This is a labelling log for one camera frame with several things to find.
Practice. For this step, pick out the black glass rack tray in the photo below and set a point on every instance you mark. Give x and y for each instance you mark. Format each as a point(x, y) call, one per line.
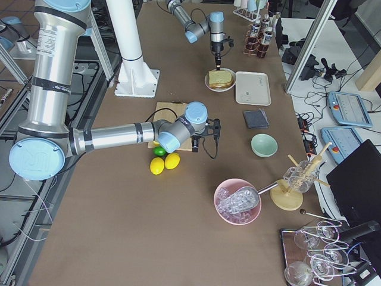
point(315, 255)

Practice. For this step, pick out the blue teach pendant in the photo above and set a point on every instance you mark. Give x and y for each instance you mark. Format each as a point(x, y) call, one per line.
point(349, 109)
point(344, 139)

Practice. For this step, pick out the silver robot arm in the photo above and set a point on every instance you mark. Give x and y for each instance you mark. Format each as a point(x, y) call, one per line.
point(44, 141)
point(212, 24)

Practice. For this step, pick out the yellow lemon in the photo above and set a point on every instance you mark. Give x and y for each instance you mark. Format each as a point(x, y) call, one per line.
point(157, 165)
point(172, 160)

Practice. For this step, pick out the white round plate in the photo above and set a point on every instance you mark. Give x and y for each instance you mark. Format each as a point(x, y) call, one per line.
point(221, 90)

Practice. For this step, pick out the green ceramic bowl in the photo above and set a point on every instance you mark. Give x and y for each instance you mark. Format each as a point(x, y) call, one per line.
point(264, 145)

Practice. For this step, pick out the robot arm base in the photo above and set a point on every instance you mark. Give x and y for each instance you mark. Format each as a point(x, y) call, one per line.
point(17, 40)

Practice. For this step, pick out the tea bottle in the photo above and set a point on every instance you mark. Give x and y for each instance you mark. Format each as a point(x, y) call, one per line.
point(253, 34)
point(265, 42)
point(264, 25)

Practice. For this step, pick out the tea bottle lower right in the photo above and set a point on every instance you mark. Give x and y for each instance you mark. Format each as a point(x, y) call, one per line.
point(265, 42)

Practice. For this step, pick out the cream rabbit tray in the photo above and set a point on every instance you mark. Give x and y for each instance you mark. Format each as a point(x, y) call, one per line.
point(252, 88)

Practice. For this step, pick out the wooden cutting board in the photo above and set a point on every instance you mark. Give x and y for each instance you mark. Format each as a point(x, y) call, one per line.
point(170, 111)

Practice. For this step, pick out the white rack with cups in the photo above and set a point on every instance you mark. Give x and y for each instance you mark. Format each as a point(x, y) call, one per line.
point(249, 9)

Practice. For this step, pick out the copper wire bottle rack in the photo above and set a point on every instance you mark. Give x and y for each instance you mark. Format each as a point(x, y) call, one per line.
point(250, 49)

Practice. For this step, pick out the tea bottle upper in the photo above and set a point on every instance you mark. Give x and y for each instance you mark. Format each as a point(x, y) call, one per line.
point(253, 34)

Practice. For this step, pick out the blue teach pendant lower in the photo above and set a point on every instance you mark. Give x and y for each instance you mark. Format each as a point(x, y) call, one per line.
point(344, 139)

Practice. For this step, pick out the grey folded cloth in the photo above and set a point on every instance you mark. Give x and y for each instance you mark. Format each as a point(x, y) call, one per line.
point(256, 119)

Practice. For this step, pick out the aluminium frame post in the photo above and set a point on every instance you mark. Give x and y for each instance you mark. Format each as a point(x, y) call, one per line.
point(310, 41)

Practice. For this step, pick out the clear glass mug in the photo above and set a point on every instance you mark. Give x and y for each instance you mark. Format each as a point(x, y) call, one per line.
point(301, 177)

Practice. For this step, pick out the blue teach pendant upper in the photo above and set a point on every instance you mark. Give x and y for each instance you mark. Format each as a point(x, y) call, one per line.
point(349, 109)

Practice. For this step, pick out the tea bottle lower left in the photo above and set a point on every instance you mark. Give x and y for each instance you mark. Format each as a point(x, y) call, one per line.
point(264, 25)

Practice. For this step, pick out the green lime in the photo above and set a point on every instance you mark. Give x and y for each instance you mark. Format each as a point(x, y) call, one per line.
point(159, 151)

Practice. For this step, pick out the black laptop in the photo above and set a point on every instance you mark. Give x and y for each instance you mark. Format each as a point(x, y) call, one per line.
point(355, 184)

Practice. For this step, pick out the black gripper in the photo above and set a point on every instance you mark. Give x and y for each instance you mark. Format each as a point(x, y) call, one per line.
point(195, 145)
point(216, 47)

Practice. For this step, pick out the yellow lemon lower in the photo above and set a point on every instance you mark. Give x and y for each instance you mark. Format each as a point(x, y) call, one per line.
point(157, 165)

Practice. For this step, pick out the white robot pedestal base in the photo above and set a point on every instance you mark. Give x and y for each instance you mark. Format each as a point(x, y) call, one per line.
point(135, 78)

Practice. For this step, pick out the pink bowl of ice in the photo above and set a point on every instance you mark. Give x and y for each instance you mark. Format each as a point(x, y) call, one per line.
point(227, 188)

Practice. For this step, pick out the wooden cup stand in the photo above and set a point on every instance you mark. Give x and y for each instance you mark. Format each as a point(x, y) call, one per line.
point(284, 196)

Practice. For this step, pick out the bread slice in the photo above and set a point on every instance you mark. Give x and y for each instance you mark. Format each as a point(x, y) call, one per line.
point(219, 77)
point(220, 85)

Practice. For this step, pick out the yellow lemon upper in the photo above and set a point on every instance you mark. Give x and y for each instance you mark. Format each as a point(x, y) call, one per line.
point(172, 160)

